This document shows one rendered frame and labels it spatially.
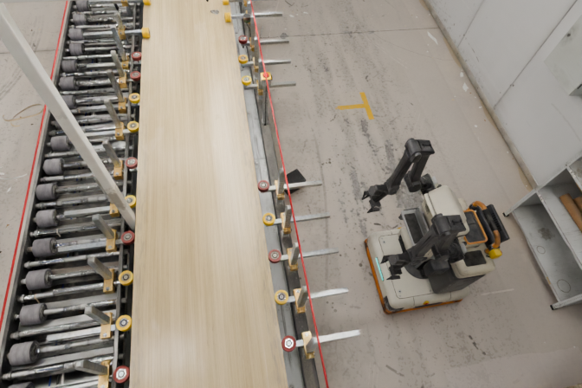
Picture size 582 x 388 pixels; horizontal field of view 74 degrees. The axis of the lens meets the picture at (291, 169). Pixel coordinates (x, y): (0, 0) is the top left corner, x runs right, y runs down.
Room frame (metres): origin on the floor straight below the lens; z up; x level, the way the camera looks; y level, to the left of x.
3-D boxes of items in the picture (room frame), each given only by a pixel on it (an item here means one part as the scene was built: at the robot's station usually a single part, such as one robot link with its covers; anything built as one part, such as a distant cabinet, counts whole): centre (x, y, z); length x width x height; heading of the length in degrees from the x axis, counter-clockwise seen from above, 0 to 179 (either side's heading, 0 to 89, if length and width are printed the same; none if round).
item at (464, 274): (1.17, -1.20, 0.59); 0.55 x 0.34 x 0.83; 17
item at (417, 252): (0.81, -0.72, 1.40); 0.11 x 0.06 x 0.43; 17
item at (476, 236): (1.18, -1.22, 0.87); 0.23 x 0.15 x 0.11; 17
